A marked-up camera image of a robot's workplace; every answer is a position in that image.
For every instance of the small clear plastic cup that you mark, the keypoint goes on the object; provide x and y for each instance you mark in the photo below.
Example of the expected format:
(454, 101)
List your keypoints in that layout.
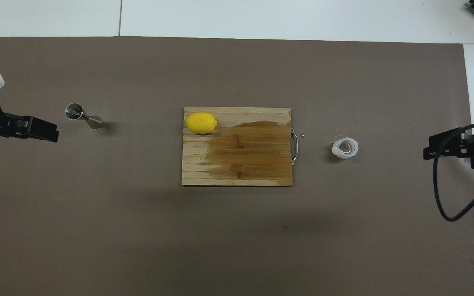
(345, 148)

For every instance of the wooden cutting board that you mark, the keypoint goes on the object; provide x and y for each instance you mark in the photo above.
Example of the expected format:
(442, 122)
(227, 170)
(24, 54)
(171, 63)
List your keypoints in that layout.
(241, 152)

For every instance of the steel double jigger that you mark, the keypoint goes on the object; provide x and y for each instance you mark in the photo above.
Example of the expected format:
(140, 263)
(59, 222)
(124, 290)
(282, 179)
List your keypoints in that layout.
(82, 116)

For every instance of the brown table mat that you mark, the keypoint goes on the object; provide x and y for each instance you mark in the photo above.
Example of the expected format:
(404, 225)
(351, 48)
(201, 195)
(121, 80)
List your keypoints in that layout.
(138, 226)

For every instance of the yellow lemon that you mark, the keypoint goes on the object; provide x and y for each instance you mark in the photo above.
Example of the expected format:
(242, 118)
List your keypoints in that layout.
(200, 123)

